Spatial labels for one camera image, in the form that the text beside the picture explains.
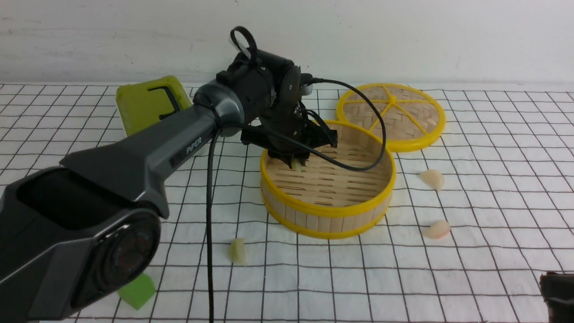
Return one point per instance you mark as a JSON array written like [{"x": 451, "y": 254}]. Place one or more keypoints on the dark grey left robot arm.
[{"x": 73, "y": 234}]

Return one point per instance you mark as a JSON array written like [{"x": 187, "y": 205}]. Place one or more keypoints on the green dumpling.
[
  {"x": 237, "y": 253},
  {"x": 296, "y": 165}
]

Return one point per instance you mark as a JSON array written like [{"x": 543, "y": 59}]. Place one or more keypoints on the white dumpling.
[
  {"x": 437, "y": 230},
  {"x": 433, "y": 178}
]

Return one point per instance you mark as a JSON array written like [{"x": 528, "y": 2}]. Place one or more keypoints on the green foam cube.
[{"x": 138, "y": 292}]

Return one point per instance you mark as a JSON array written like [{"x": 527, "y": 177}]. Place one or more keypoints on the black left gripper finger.
[
  {"x": 302, "y": 155},
  {"x": 318, "y": 134}
]

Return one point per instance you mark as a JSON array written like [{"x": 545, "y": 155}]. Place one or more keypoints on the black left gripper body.
[{"x": 269, "y": 90}]

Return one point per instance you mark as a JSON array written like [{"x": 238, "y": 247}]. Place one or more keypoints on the green lid storage box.
[{"x": 141, "y": 105}]

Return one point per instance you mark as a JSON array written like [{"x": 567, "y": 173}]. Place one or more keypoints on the bamboo steamer tray yellow rim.
[{"x": 325, "y": 201}]

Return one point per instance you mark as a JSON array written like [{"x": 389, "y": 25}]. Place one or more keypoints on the white grid tablecloth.
[{"x": 507, "y": 158}]

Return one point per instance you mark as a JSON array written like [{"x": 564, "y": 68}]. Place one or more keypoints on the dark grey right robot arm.
[{"x": 557, "y": 290}]

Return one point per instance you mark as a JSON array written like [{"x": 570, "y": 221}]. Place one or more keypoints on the bamboo steamer lid yellow rim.
[{"x": 413, "y": 119}]

